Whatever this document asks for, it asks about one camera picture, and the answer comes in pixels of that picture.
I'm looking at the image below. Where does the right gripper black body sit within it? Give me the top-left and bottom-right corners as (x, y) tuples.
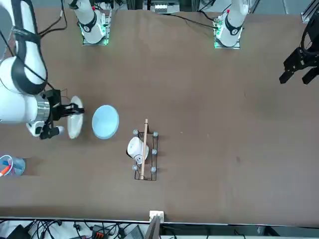
(41, 89), (66, 123)

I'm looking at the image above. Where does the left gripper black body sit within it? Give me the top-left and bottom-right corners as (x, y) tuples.
(301, 18), (319, 68)

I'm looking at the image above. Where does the white plate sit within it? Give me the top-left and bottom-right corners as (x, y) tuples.
(67, 95), (84, 140)

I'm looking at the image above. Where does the blue plate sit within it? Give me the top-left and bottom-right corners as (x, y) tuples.
(91, 105), (120, 140)

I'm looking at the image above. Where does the white cup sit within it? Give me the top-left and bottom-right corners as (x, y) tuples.
(126, 136), (150, 165)

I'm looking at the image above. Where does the clear blue measuring cup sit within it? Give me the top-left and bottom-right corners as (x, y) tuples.
(0, 154), (26, 177)

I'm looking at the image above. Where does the wooden rod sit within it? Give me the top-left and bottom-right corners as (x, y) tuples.
(140, 119), (149, 181)

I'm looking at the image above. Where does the aluminium frame rail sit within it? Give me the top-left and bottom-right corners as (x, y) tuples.
(301, 0), (319, 24)

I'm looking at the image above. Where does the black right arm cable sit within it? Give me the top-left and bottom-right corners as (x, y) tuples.
(0, 0), (68, 105)

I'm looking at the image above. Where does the black wire cup rack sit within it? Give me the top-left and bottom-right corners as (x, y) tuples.
(132, 119), (160, 182)

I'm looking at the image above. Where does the black left base cable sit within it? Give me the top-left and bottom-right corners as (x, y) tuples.
(169, 12), (220, 34)

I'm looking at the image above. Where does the aluminium post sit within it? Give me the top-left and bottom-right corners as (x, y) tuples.
(149, 210), (166, 239)

